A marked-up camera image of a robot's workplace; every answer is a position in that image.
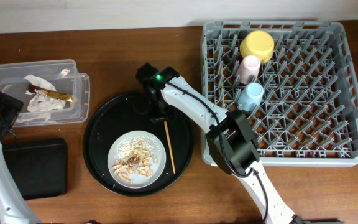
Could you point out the grey plate with food scraps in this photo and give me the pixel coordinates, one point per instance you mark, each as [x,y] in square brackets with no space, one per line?
[136,159]

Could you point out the grey plastic dishwasher rack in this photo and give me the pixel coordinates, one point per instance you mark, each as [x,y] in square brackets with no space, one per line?
[308,116]

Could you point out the light blue cup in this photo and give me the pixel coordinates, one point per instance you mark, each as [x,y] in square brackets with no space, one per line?
[251,96]

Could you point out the yellow bowl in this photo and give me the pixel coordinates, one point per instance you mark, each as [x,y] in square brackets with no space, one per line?
[258,43]

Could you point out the clear plastic waste bin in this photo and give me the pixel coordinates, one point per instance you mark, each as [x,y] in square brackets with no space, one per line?
[63,75]

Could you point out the wooden chopstick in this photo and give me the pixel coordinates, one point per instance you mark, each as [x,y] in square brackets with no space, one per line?
[222,89]
[169,146]

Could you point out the gold snack wrapper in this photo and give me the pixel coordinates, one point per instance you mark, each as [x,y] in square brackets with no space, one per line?
[50,93]

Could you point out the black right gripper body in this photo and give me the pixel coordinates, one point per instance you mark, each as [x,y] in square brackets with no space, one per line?
[159,111]

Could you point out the round black serving tray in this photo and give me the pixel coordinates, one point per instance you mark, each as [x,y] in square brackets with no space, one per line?
[130,112]

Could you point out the crumpled white tissue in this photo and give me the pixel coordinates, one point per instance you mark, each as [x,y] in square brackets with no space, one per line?
[41,103]

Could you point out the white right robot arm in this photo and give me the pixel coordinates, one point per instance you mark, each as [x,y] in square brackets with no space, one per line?
[231,140]

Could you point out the pink cup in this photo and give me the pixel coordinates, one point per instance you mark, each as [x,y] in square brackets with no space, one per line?
[248,69]

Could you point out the black rectangular box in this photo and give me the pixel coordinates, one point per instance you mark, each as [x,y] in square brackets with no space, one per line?
[39,168]

